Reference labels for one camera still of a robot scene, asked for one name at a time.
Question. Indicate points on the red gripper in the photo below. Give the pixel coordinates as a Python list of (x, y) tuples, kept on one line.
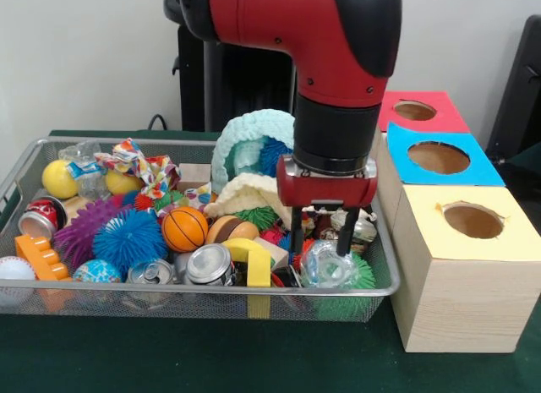
[(325, 193)]

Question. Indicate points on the clear crinkled plastic toy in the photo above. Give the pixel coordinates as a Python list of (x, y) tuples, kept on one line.
[(325, 266)]

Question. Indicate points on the cream yellow waffle cloth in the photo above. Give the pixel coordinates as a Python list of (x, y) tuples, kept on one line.
[(249, 194)]

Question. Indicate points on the blue spiky ball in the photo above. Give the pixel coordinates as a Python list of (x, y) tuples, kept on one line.
[(275, 156)]

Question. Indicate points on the mint green waffle cloth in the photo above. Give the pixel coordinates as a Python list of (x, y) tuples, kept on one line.
[(254, 131)]

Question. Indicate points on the colourful patterned cloth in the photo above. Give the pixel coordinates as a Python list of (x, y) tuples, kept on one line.
[(144, 169)]

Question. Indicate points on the blue fuzzy ball with eyes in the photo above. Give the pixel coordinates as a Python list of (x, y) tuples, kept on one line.
[(129, 241)]

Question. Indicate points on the purple spiky ball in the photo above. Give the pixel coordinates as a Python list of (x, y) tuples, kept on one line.
[(76, 232)]

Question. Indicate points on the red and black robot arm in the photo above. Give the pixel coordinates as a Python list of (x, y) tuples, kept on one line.
[(330, 55)]

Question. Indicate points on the wooden box with three holes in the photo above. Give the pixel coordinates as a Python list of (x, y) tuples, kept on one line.
[(465, 300)]

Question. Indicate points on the green spiky ball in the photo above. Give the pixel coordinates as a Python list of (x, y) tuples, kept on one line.
[(365, 279)]

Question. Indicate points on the yellow plastic block toy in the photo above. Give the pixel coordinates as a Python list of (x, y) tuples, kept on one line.
[(256, 264)]

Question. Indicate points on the silver metal can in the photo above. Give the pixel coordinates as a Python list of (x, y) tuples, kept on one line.
[(208, 264)]

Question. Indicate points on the small orange basketball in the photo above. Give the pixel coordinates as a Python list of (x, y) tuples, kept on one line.
[(184, 229)]

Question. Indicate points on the wooden cube block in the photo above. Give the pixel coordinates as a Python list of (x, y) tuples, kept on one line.
[(194, 175)]

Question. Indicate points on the dark green table cloth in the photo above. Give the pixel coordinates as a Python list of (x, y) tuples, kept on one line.
[(211, 359)]

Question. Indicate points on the yellow ball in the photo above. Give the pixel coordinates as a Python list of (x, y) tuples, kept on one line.
[(121, 183), (59, 180)]

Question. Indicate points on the globe print ball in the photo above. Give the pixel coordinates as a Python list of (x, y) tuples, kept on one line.
[(95, 271)]

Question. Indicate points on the black chair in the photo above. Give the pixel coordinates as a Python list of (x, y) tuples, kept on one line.
[(520, 89)]

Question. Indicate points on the red soda can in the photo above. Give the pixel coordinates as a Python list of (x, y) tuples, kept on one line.
[(40, 217)]

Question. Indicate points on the orange plastic block toy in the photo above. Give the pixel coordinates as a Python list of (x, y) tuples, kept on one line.
[(40, 259)]

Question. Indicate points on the white baseball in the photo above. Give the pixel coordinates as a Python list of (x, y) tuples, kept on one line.
[(15, 270)]

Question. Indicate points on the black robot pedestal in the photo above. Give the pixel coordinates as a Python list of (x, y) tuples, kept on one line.
[(237, 80)]

